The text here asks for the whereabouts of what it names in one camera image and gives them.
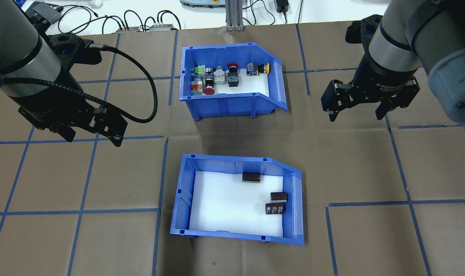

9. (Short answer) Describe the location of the blue bin with switches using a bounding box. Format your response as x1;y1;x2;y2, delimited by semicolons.
179;42;289;122

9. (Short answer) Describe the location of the blue bin with batteries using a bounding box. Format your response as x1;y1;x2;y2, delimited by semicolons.
170;153;305;246

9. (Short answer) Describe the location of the red-topped black stop button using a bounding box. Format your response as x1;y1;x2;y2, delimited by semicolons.
227;62;240;87

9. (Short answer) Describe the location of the grey-blue teach pendant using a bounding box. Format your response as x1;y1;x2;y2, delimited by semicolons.
180;0;225;8

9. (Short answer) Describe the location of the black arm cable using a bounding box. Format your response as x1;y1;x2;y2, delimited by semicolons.
0;43;158;124

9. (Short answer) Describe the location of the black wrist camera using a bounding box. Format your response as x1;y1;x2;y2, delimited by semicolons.
345;15;383;44
48;33;102;66

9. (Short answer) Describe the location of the black power brick with cables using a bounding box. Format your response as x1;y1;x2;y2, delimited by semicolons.
25;1;63;26

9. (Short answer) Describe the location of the orange and grey switch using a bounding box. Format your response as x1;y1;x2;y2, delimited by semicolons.
190;75;203;95

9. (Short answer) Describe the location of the thin black cable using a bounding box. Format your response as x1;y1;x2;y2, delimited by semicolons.
243;0;276;26
101;9;143;31
143;9;182;30
57;3;99;29

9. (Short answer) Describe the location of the white switch block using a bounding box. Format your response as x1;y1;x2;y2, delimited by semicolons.
213;66;227;87

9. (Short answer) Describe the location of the aluminium profile post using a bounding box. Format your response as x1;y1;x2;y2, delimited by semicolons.
225;0;245;32

